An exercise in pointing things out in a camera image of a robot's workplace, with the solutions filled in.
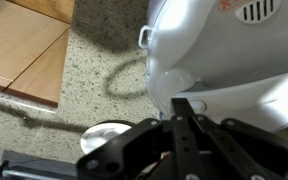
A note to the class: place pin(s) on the small steel bowl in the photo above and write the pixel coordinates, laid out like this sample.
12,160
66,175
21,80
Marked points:
102,136

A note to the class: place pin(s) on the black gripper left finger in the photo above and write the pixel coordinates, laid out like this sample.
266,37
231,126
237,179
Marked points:
134,153

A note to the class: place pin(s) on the white rice cooker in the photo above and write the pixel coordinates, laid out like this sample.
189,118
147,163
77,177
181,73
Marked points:
224,56

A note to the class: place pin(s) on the wooden cabinet panel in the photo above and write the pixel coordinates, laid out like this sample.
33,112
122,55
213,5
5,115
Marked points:
20,43

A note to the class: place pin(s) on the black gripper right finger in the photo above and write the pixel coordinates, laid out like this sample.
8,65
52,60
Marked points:
250,150

